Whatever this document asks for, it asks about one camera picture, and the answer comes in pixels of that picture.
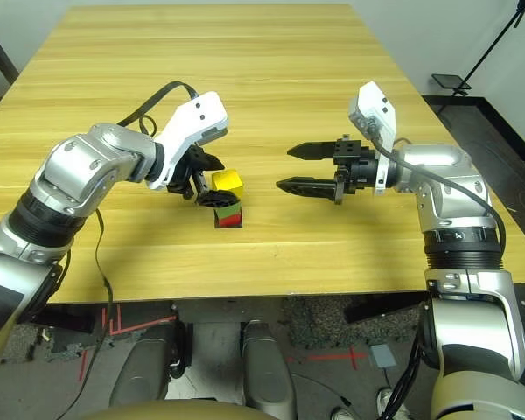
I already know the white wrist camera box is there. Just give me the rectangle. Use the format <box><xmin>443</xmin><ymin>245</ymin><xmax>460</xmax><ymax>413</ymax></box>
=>
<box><xmin>348</xmin><ymin>80</ymin><xmax>397</xmax><ymax>196</ymax></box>
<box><xmin>146</xmin><ymin>91</ymin><xmax>229</xmax><ymax>192</ymax></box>

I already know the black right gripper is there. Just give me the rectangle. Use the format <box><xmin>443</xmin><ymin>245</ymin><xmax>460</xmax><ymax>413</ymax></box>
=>
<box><xmin>275</xmin><ymin>133</ymin><xmax>380</xmax><ymax>207</ymax></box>

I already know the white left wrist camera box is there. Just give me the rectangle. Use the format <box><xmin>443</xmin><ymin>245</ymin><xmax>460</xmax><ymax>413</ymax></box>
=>
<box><xmin>146</xmin><ymin>91</ymin><xmax>229</xmax><ymax>192</ymax></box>

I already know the red line floor tape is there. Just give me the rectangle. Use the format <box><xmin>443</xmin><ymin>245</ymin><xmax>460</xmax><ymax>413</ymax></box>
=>
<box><xmin>101</xmin><ymin>304</ymin><xmax>176</xmax><ymax>336</ymax></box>

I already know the grey right robot leg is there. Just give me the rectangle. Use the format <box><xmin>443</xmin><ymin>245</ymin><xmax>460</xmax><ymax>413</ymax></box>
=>
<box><xmin>243</xmin><ymin>321</ymin><xmax>298</xmax><ymax>420</ymax></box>

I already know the black tripod stand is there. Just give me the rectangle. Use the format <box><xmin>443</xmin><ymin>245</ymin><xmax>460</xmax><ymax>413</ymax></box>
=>
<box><xmin>437</xmin><ymin>0</ymin><xmax>525</xmax><ymax>115</ymax></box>

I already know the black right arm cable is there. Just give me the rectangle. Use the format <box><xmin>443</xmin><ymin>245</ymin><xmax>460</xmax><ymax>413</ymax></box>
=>
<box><xmin>365</xmin><ymin>122</ymin><xmax>508</xmax><ymax>250</ymax></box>

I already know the black floor cable bundle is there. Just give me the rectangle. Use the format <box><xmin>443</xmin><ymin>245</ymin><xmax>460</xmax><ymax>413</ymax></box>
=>
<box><xmin>384</xmin><ymin>330</ymin><xmax>425</xmax><ymax>420</ymax></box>

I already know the beige robot torso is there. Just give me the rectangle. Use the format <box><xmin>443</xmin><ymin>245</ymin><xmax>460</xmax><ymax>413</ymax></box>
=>
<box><xmin>80</xmin><ymin>400</ymin><xmax>263</xmax><ymax>420</ymax></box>

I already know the grey left robot leg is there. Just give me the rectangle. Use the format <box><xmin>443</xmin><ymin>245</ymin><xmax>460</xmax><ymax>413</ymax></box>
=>
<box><xmin>108</xmin><ymin>339</ymin><xmax>176</xmax><ymax>408</ymax></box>

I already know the yellow wooden block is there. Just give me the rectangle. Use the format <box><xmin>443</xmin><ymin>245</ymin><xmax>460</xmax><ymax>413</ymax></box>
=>
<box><xmin>211</xmin><ymin>168</ymin><xmax>245</xmax><ymax>199</ymax></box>

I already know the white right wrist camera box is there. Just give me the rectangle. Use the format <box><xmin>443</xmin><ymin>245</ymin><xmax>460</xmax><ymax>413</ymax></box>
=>
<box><xmin>348</xmin><ymin>80</ymin><xmax>397</xmax><ymax>196</ymax></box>

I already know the grey robot leg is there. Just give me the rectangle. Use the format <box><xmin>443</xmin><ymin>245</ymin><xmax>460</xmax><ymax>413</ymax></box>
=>
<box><xmin>243</xmin><ymin>321</ymin><xmax>298</xmax><ymax>420</ymax></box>
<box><xmin>108</xmin><ymin>339</ymin><xmax>176</xmax><ymax>408</ymax></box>

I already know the red cross floor tape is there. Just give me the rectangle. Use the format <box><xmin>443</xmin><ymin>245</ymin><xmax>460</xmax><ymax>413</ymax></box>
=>
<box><xmin>308</xmin><ymin>347</ymin><xmax>368</xmax><ymax>371</ymax></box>

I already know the black flat tripod plate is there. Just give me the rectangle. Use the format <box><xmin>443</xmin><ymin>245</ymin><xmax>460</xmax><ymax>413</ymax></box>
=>
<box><xmin>431</xmin><ymin>73</ymin><xmax>472</xmax><ymax>91</ymax></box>

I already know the green wooden block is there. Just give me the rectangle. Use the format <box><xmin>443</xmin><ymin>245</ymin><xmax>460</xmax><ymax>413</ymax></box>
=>
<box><xmin>213</xmin><ymin>201</ymin><xmax>243</xmax><ymax>220</ymax></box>

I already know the grey floor pedal box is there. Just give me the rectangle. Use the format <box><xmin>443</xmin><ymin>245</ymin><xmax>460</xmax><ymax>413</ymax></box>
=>
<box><xmin>369</xmin><ymin>344</ymin><xmax>397</xmax><ymax>368</ymax></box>

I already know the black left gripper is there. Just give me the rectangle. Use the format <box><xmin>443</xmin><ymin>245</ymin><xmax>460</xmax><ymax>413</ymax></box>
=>
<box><xmin>165</xmin><ymin>146</ymin><xmax>241</xmax><ymax>207</ymax></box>

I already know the speckled black rubber mat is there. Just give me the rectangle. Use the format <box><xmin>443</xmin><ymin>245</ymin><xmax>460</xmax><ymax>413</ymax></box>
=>
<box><xmin>283</xmin><ymin>297</ymin><xmax>421</xmax><ymax>349</ymax></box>

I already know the wooden side table black frame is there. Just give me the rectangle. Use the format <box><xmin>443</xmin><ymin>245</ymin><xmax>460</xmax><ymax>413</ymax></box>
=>
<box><xmin>0</xmin><ymin>12</ymin><xmax>19</xmax><ymax>87</ymax></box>

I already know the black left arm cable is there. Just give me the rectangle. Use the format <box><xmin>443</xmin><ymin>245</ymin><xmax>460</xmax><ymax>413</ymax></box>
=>
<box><xmin>56</xmin><ymin>80</ymin><xmax>200</xmax><ymax>420</ymax></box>

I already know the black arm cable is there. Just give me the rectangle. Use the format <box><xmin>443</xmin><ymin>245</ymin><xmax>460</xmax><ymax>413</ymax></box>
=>
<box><xmin>365</xmin><ymin>122</ymin><xmax>508</xmax><ymax>250</ymax></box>
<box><xmin>56</xmin><ymin>80</ymin><xmax>200</xmax><ymax>420</ymax></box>

